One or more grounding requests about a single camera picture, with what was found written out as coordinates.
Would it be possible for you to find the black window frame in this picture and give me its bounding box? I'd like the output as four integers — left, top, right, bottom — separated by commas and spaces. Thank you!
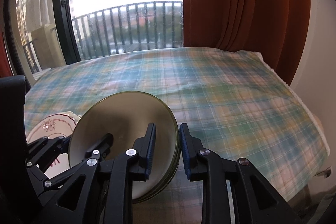
52, 0, 81, 65

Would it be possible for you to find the red curtain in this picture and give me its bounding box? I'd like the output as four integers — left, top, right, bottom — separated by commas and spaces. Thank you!
0, 32, 13, 78
183, 0, 310, 84

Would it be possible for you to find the balcony metal railing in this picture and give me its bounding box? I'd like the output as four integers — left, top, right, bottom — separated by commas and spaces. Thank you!
15, 0, 183, 76

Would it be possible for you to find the floral bowl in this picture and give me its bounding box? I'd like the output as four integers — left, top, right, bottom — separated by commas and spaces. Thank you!
68, 91, 181, 203

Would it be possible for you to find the left red curtain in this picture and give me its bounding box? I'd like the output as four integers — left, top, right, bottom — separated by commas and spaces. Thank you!
0, 32, 13, 78

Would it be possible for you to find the small red-rimmed white plate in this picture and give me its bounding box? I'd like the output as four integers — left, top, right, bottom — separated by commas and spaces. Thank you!
26, 111, 81, 178

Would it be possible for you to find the plaid tablecloth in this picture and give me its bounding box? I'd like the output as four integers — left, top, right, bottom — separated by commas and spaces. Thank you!
23, 47, 331, 224

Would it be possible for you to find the ceramic bowl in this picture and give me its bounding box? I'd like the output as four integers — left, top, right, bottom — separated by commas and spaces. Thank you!
132, 100, 181, 204

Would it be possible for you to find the right red curtain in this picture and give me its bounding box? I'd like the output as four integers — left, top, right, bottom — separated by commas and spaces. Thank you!
183, 0, 310, 84

